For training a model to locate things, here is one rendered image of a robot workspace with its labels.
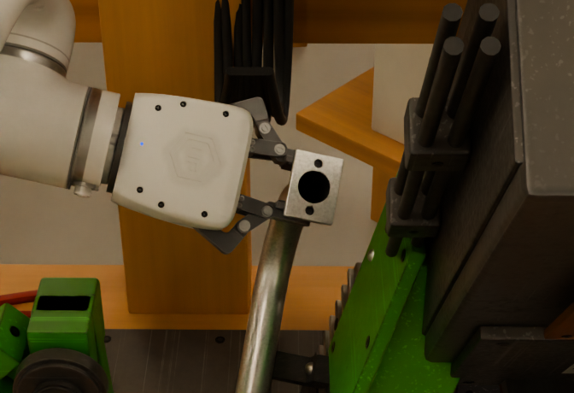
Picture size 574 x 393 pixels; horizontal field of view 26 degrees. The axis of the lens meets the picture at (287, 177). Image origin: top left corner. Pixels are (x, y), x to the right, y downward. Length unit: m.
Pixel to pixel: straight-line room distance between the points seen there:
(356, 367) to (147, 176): 0.22
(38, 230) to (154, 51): 1.85
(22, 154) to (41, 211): 2.15
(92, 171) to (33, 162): 0.05
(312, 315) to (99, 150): 0.53
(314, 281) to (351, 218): 1.57
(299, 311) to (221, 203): 0.48
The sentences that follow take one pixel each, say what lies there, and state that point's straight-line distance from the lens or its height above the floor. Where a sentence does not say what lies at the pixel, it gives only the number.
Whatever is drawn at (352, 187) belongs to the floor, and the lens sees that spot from 3.15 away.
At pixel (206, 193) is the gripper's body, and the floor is 1.26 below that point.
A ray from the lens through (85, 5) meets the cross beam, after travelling 1.33.
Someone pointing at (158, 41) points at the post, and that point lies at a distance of 1.24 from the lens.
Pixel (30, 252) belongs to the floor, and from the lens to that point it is 3.00.
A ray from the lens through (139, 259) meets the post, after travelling 1.39.
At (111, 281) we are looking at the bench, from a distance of 1.50.
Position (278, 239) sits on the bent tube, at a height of 1.15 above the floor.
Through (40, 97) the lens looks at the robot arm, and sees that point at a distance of 0.98.
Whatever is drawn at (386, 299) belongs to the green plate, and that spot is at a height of 1.22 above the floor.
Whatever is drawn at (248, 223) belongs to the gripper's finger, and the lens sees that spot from 1.00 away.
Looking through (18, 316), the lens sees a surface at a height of 1.14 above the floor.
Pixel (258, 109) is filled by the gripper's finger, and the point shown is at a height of 1.29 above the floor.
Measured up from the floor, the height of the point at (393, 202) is 1.34.
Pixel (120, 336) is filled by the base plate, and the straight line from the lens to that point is 1.39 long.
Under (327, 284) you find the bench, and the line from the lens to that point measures 1.48.
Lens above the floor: 1.83
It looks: 35 degrees down
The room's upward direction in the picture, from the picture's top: straight up
